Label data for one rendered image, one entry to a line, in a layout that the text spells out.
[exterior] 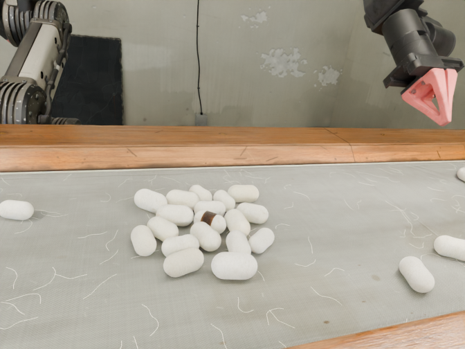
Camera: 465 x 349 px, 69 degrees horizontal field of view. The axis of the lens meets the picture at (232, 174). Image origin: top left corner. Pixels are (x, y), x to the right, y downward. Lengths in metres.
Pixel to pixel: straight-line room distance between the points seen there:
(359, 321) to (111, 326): 0.18
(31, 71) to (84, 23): 1.59
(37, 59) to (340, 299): 0.66
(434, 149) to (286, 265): 0.46
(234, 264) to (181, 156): 0.23
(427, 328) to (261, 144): 0.34
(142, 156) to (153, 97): 1.92
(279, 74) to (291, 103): 0.26
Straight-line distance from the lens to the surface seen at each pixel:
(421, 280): 0.33
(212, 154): 0.48
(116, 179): 0.44
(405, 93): 0.61
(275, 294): 0.28
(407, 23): 0.65
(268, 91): 2.59
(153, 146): 0.48
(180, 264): 0.27
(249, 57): 2.49
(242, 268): 0.28
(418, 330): 0.27
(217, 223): 0.32
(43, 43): 0.80
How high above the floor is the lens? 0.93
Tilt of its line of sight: 25 degrees down
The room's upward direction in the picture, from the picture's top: 7 degrees clockwise
